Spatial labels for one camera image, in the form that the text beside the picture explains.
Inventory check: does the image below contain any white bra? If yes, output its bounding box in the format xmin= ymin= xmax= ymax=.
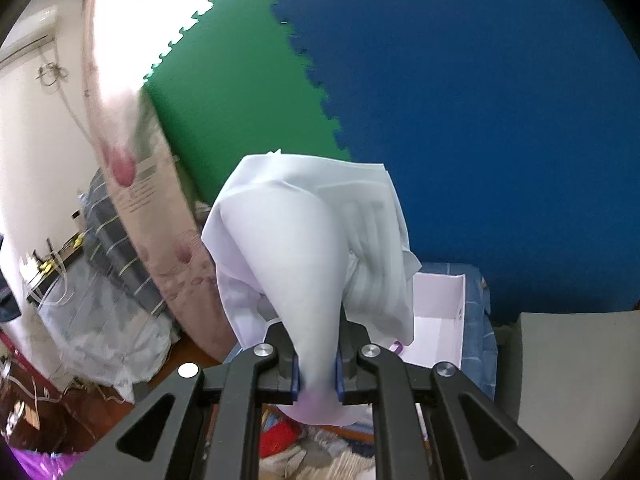
xmin=202 ymin=152 xmax=421 ymax=426

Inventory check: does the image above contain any red underwear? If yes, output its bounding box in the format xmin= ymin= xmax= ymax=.
xmin=259 ymin=419 xmax=302 ymax=458

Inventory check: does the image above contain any purple underwear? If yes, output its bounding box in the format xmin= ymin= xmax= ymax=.
xmin=10 ymin=448 xmax=86 ymax=480

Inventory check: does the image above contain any white XINCCI shoe box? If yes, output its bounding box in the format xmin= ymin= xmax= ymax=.
xmin=399 ymin=273 xmax=466 ymax=368

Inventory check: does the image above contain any blue checked cloth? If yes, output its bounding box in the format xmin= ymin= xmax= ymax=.
xmin=421 ymin=262 xmax=498 ymax=400

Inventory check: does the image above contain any grey plaid bedding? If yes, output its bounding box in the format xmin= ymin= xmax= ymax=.
xmin=79 ymin=170 xmax=166 ymax=316

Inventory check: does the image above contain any grey cabinet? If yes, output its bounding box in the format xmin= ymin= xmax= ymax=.
xmin=496 ymin=311 xmax=639 ymax=479

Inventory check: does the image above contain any blue foam mat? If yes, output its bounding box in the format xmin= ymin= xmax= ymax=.
xmin=272 ymin=0 xmax=639 ymax=320

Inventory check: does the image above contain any green foam mat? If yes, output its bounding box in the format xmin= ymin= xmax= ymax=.
xmin=145 ymin=0 xmax=350 ymax=204

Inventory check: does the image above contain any pink floral curtain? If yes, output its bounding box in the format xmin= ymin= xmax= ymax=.
xmin=82 ymin=0 xmax=235 ymax=361

